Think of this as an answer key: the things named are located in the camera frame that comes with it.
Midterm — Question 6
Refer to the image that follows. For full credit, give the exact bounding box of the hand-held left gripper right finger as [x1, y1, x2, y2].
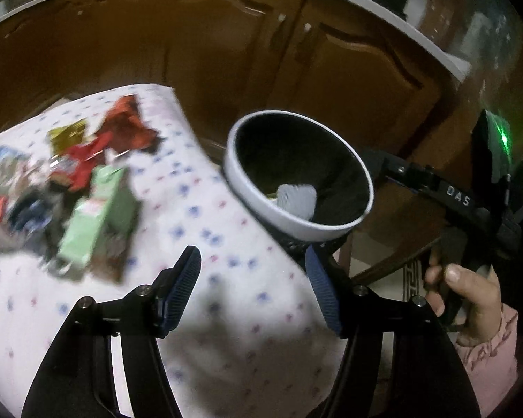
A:
[304, 244, 482, 418]

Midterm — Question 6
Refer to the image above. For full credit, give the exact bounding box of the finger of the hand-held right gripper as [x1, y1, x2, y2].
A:
[359, 148, 480, 223]

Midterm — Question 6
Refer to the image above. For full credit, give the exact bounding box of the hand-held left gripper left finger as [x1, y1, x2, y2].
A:
[21, 246, 202, 418]

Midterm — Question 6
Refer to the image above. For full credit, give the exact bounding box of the grey ribbed wrapper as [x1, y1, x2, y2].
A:
[275, 183, 320, 222]

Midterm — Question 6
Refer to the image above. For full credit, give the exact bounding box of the green carton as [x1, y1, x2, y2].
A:
[56, 164, 141, 280]

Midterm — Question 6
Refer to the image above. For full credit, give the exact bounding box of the white bowl black inside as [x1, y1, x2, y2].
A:
[223, 111, 374, 263]

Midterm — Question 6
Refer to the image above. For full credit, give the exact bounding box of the red snack packet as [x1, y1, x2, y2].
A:
[48, 137, 111, 193]

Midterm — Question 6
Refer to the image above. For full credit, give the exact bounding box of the dark blue wrapper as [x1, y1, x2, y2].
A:
[6, 186, 67, 245]

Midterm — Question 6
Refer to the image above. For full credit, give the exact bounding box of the orange red foil wrapper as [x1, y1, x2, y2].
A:
[93, 95, 163, 156]

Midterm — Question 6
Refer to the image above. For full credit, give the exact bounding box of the gold foil wrapper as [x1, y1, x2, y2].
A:
[47, 118, 90, 156]

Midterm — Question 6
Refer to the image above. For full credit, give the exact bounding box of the blue white wrapper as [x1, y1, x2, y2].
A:
[0, 145, 32, 198]

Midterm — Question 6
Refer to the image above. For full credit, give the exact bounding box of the person's right hand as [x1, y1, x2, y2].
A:
[424, 253, 503, 347]

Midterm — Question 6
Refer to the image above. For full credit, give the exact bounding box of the white floral tablecloth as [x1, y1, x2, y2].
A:
[0, 84, 393, 418]

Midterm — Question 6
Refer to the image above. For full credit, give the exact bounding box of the wooden cabinet door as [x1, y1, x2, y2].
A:
[261, 6, 452, 171]
[0, 0, 175, 141]
[166, 0, 308, 149]

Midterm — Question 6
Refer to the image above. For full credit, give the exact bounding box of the white kitchen countertop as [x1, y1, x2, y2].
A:
[0, 0, 473, 82]

